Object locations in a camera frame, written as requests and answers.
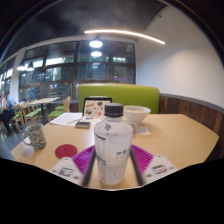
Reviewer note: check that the white bowl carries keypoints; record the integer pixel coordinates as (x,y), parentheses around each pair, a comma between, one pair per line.
(137,115)

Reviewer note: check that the wooden chairs with green seats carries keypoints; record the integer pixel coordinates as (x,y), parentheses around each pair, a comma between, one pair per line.
(31,114)

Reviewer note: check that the white paper sheets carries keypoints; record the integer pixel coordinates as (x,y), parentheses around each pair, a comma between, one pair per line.
(65,119)

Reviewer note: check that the long linear ceiling light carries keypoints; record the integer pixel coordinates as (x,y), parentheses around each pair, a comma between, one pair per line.
(126,32)

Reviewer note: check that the flat round red coaster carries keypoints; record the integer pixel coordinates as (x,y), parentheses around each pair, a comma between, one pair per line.
(66,151)

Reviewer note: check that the black laptop with stickers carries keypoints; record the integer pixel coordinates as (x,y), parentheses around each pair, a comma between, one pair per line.
(95,107)

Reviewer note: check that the person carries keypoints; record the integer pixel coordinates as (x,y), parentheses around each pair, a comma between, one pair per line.
(7,110)

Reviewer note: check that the light wooden dining table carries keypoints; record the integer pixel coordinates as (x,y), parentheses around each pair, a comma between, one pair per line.
(43,100)

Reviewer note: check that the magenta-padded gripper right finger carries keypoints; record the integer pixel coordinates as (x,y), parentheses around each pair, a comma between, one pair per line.
(143,158)

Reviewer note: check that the clear black-capped drink bottle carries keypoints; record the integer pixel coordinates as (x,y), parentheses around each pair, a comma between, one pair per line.
(113,146)

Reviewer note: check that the green upholstered bench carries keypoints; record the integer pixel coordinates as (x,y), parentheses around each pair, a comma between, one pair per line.
(140,95)

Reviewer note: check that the white paper napkin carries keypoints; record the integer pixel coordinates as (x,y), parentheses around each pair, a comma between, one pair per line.
(142,130)

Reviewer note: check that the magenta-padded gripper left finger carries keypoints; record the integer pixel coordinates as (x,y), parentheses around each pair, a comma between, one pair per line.
(81,160)

